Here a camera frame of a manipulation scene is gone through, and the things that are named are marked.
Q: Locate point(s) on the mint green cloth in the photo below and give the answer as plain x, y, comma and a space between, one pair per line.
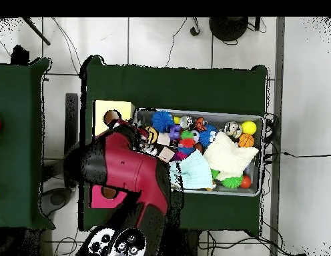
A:
197, 170

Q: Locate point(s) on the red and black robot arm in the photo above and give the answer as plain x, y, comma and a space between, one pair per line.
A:
128, 170

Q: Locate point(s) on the wooden box with three holes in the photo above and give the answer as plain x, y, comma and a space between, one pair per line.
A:
120, 106

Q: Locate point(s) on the clear mesh bin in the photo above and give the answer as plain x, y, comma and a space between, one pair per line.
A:
221, 118

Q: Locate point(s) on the purple toy block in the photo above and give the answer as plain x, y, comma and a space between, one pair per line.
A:
174, 132

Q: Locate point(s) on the wooden cube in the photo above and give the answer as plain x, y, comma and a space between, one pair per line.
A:
166, 154

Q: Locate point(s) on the blue spiky ball with eyes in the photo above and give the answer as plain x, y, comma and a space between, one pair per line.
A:
205, 136

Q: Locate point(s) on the dark green table cloth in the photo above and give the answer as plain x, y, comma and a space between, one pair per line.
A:
181, 88
16, 146

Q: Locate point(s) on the cream knitted cloth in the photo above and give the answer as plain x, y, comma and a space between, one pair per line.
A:
227, 157

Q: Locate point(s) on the crushed white printed can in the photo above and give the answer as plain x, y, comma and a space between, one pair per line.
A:
232, 128

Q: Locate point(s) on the orange toy basketball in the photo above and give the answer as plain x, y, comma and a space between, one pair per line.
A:
246, 140

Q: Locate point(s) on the yellow ball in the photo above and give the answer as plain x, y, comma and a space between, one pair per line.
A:
248, 127

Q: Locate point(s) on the black upright panel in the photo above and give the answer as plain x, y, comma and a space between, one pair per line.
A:
71, 120

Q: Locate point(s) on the small black plug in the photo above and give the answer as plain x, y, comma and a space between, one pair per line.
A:
194, 31

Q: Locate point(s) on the grey rounded floor base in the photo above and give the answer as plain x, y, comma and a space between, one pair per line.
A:
56, 198

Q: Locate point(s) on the black round stand base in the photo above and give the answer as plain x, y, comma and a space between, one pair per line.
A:
228, 28

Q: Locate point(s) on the thin black rod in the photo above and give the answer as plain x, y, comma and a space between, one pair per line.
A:
36, 30

